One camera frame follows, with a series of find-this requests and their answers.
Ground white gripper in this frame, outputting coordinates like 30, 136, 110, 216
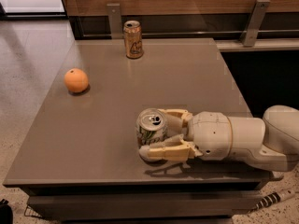
139, 109, 233, 161

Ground green white 7up can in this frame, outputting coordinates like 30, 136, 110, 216
135, 108, 167, 147

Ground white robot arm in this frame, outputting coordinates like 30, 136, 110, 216
136, 105, 299, 172

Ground orange soda can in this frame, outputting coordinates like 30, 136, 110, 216
123, 21, 143, 59

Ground grey table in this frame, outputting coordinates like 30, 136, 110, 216
4, 39, 273, 224

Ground orange fruit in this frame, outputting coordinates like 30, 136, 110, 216
64, 68, 89, 93

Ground black object on floor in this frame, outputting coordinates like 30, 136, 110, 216
0, 199, 13, 224

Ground striped black white cable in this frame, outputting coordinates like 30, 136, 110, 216
249, 188, 296, 213

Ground left metal wall bracket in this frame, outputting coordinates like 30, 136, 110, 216
107, 3, 122, 39

